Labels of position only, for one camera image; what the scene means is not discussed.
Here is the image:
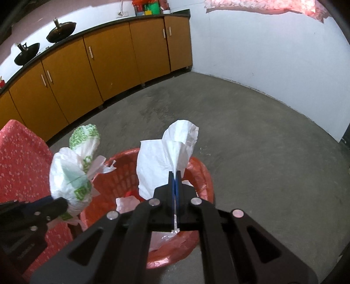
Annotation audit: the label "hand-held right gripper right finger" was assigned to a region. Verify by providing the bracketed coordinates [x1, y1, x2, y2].
[175, 170, 318, 284]

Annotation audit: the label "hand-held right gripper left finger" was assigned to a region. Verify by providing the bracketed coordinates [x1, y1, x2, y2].
[30, 171, 176, 284]

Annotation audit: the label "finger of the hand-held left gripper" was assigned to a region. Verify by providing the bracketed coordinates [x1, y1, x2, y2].
[26, 197, 69, 222]
[16, 197, 54, 212]

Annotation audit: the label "white bag with green print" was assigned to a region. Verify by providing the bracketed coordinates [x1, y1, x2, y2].
[49, 123, 117, 226]

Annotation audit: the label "red plastic wastebasket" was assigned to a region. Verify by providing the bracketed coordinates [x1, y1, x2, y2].
[79, 148, 215, 270]

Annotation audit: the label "orange plastic bin liner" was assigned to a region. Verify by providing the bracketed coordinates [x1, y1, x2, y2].
[109, 153, 215, 270]

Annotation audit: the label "red floral tablecloth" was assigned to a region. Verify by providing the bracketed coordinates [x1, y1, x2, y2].
[0, 119, 84, 284]

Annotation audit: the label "black wok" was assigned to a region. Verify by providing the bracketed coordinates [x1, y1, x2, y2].
[13, 42, 41, 66]

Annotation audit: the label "wooden lower kitchen cabinets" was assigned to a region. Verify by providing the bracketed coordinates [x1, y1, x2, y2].
[0, 9, 193, 142]

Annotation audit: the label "black pan with lid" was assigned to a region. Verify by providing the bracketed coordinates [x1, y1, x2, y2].
[45, 18, 77, 43]

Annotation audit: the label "orange bag of groceries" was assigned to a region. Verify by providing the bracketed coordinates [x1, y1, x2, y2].
[131, 0, 154, 13]

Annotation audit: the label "pink floral curtain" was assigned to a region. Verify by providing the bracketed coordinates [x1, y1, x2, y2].
[204, 0, 330, 24]

